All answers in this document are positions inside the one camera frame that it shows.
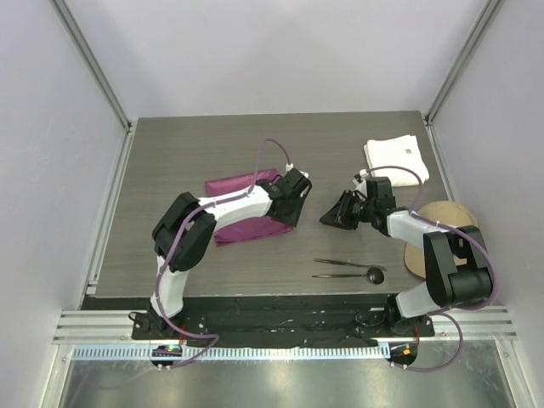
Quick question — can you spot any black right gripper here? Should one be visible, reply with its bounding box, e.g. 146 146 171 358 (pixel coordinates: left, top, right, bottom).
320 190 376 230

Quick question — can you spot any magenta cloth napkin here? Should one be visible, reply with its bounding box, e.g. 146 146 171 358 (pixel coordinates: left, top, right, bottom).
205 173 293 247

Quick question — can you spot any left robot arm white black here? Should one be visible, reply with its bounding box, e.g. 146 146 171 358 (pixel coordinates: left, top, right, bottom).
148 165 312 339

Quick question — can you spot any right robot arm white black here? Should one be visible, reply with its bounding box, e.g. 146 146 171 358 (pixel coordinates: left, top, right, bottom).
320 177 495 336

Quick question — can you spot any dark metal fork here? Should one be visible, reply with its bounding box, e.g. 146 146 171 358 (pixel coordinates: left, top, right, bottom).
313 258 387 271

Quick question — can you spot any dark metal spoon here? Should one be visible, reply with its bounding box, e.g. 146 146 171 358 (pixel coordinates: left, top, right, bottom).
312 267 385 285

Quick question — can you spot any white folded towel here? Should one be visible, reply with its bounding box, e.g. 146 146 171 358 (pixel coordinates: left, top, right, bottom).
364 135 430 187

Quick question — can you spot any tan baseball cap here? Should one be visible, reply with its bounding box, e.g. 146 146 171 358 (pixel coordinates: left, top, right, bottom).
404 201 479 280

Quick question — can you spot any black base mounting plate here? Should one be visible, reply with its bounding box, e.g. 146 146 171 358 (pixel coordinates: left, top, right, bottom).
80 295 490 345

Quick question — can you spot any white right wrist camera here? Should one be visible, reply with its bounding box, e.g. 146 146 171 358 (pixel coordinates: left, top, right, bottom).
353 169 369 196

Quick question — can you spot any slotted cable duct strip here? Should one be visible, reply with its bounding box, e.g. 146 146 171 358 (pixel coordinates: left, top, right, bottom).
71 343 390 362

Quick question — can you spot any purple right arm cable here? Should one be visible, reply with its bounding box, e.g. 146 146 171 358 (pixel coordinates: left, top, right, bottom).
367 165 498 371

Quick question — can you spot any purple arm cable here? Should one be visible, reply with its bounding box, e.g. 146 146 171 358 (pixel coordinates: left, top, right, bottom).
152 138 295 373
367 165 498 371

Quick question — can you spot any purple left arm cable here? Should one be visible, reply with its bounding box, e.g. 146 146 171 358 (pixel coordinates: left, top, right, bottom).
152 138 295 373

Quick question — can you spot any aluminium front rail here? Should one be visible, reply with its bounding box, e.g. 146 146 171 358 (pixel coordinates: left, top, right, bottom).
53 306 518 344

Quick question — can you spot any aluminium frame post right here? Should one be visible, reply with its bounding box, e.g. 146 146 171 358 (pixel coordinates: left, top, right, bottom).
423 0 504 126

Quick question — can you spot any aluminium frame post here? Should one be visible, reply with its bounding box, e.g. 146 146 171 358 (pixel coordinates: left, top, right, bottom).
50 0 132 132
423 0 504 126

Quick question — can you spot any aluminium frame post left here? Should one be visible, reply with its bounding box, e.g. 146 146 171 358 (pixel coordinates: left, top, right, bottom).
50 0 132 132

